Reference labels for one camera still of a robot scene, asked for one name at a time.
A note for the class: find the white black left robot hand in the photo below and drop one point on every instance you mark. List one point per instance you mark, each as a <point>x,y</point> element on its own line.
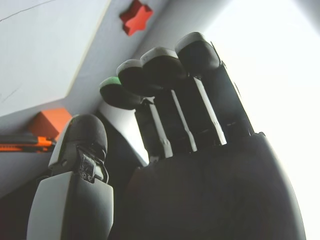
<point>212,190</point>

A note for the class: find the orange and black tool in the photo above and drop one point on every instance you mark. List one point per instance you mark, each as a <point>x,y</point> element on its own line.
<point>25,143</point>

